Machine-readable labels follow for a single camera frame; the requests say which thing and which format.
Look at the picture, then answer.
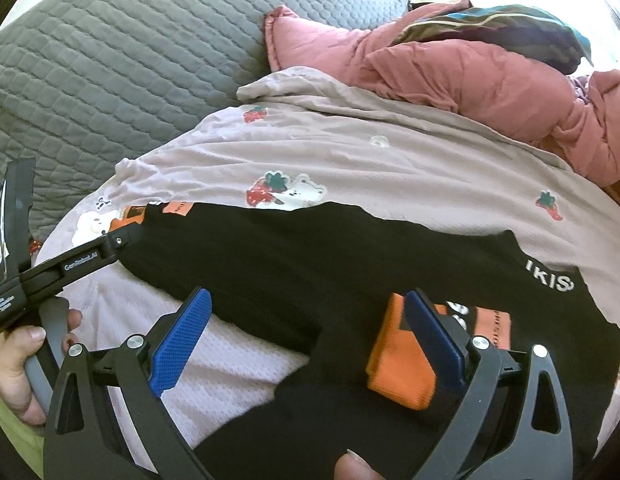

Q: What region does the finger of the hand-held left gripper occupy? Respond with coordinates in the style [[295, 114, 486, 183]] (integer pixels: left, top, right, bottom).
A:
[[50, 225, 142, 293]]

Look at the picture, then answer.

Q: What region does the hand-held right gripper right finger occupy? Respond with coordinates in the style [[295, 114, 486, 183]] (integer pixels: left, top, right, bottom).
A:
[[405, 287, 577, 480]]

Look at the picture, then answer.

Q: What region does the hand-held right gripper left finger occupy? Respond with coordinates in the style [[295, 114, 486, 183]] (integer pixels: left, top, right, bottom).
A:
[[42, 287, 212, 480]]

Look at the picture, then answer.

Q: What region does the black sock orange cuff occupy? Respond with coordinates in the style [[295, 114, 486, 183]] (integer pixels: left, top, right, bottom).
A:
[[107, 200, 620, 461], [195, 292, 516, 480]]

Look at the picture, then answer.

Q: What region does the person's left hand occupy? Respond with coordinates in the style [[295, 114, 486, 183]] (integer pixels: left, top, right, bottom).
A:
[[0, 309, 84, 427]]

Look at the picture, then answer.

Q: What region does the person's right hand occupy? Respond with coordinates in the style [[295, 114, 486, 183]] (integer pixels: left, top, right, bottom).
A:
[[334, 450, 388, 480]]

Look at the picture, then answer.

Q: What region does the pink strawberry printed bed sheet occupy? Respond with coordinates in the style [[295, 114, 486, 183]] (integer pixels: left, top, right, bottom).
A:
[[27, 67, 620, 466]]

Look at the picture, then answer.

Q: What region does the grey quilted pillow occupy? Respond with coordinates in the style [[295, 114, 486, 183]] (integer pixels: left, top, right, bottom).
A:
[[0, 0, 416, 243]]

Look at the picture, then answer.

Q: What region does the pink duvet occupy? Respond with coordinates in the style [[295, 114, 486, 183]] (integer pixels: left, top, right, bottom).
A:
[[264, 2, 620, 191]]

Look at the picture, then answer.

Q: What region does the dark striped cloth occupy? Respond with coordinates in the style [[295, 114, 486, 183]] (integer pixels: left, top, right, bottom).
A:
[[390, 5, 595, 77]]

